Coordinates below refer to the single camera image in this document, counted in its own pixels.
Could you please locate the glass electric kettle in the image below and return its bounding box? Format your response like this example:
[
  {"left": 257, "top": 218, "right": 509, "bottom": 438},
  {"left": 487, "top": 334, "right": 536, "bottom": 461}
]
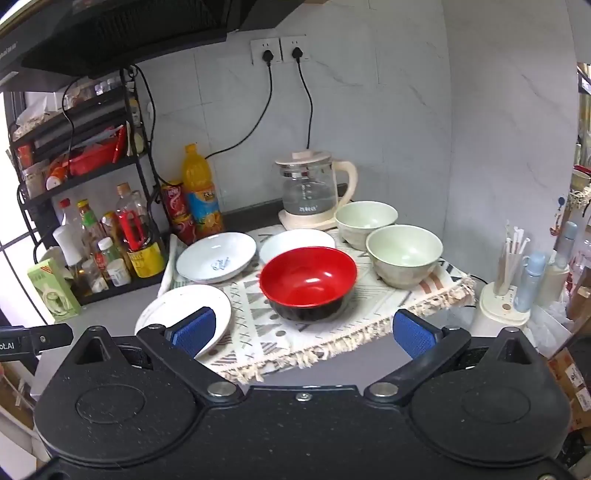
[{"left": 276, "top": 150, "right": 358, "bottom": 222}]

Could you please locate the red package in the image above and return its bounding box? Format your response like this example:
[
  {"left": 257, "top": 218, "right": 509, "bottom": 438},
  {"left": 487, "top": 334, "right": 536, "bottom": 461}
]
[{"left": 69, "top": 138, "right": 127, "bottom": 172}]

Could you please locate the bunch of white chopsticks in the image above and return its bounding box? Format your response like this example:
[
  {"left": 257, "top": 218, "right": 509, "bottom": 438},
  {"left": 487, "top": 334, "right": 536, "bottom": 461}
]
[{"left": 501, "top": 220, "right": 531, "bottom": 296}]

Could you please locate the black rack cable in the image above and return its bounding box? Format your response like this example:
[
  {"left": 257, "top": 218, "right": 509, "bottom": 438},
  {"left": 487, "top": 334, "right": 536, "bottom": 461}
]
[{"left": 131, "top": 65, "right": 162, "bottom": 190}]

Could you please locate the orange juice bottle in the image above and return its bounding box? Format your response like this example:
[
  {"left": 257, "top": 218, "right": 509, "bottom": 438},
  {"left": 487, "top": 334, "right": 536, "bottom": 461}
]
[{"left": 181, "top": 144, "right": 225, "bottom": 241}]

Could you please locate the red drink can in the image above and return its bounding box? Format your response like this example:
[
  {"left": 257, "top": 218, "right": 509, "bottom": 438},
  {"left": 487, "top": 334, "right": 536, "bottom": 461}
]
[
  {"left": 171, "top": 213, "right": 197, "bottom": 245},
  {"left": 161, "top": 181, "right": 188, "bottom": 217}
]

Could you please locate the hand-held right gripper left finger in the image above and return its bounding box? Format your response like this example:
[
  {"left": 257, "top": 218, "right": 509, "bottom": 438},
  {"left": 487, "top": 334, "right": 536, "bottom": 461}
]
[{"left": 74, "top": 307, "right": 245, "bottom": 407}]

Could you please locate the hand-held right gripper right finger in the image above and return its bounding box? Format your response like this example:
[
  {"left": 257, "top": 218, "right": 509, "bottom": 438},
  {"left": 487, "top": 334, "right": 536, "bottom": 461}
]
[{"left": 365, "top": 308, "right": 532, "bottom": 407}]

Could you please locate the black kitchen rack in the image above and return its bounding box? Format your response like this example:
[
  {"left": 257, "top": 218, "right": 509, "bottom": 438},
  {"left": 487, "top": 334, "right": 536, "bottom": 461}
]
[{"left": 4, "top": 65, "right": 171, "bottom": 305}]

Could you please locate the white wall outlet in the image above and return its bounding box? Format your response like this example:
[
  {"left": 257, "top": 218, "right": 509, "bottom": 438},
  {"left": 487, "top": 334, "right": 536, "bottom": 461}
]
[
  {"left": 250, "top": 38, "right": 281, "bottom": 65},
  {"left": 280, "top": 36, "right": 309, "bottom": 64}
]

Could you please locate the cardboard box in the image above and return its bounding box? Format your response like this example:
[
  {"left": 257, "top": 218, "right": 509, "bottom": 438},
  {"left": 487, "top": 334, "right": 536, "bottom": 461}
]
[{"left": 547, "top": 346, "right": 591, "bottom": 430}]

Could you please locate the cream chopstick holder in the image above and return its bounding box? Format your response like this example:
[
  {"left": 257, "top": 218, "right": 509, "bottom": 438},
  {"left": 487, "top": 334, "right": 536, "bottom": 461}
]
[{"left": 471, "top": 265, "right": 532, "bottom": 337}]

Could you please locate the bottle with yellow cap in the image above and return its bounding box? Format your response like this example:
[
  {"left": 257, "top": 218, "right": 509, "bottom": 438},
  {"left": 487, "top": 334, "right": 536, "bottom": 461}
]
[{"left": 76, "top": 199, "right": 108, "bottom": 252}]

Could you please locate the black range hood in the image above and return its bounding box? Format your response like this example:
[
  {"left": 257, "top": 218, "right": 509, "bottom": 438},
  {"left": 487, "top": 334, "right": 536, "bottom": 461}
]
[{"left": 0, "top": 0, "right": 301, "bottom": 88}]

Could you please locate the white plate with blue print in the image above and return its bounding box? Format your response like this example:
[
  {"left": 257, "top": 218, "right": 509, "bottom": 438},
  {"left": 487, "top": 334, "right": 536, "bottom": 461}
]
[{"left": 176, "top": 232, "right": 257, "bottom": 284}]

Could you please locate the light blue flask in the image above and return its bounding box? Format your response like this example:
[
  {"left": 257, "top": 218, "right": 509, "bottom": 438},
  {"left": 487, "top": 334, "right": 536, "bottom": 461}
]
[{"left": 514, "top": 251, "right": 548, "bottom": 312}]

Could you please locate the patterned fringed table mat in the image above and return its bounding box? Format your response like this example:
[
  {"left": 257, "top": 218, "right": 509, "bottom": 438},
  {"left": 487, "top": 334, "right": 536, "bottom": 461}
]
[{"left": 159, "top": 222, "right": 476, "bottom": 384}]

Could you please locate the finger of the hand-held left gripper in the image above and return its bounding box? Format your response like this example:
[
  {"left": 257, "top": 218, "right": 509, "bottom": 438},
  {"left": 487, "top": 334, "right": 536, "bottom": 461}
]
[{"left": 28, "top": 323, "right": 75, "bottom": 355}]

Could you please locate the white plate with pink rim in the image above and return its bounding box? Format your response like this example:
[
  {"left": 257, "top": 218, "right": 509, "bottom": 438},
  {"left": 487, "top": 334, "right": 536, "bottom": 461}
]
[{"left": 135, "top": 284, "right": 232, "bottom": 361}]

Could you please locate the pale green bowl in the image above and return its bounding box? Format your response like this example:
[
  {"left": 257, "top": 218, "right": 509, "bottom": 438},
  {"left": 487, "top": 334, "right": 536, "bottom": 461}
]
[
  {"left": 335, "top": 200, "right": 399, "bottom": 252},
  {"left": 366, "top": 224, "right": 444, "bottom": 289}
]

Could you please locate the red and black bowl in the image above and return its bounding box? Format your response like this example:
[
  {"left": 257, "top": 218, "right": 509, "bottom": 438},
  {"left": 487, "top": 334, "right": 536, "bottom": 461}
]
[{"left": 259, "top": 247, "right": 358, "bottom": 322}]

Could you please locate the small white bowl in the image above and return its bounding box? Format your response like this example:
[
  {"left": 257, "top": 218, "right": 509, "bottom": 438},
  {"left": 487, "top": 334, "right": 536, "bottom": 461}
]
[{"left": 259, "top": 228, "right": 336, "bottom": 265}]

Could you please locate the black power cable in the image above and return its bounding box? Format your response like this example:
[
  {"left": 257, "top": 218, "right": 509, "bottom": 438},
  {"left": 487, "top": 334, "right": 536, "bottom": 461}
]
[
  {"left": 290, "top": 46, "right": 317, "bottom": 153},
  {"left": 201, "top": 48, "right": 278, "bottom": 162}
]

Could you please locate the clear bottle with red cap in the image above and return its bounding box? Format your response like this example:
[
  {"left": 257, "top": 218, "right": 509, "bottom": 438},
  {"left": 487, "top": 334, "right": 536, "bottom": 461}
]
[{"left": 52, "top": 198, "right": 88, "bottom": 278}]

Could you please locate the green carton box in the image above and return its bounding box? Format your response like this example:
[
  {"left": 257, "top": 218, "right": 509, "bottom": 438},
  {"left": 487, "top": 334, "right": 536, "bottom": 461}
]
[{"left": 27, "top": 258, "right": 83, "bottom": 323}]

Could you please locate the cream kettle base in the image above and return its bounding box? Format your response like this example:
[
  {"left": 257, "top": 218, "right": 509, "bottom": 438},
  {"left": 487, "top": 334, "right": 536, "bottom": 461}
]
[{"left": 278, "top": 208, "right": 352, "bottom": 230}]

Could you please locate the oil bottle with yellow label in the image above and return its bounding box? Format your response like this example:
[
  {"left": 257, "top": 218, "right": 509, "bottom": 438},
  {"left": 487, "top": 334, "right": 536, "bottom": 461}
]
[{"left": 115, "top": 184, "right": 166, "bottom": 278}]

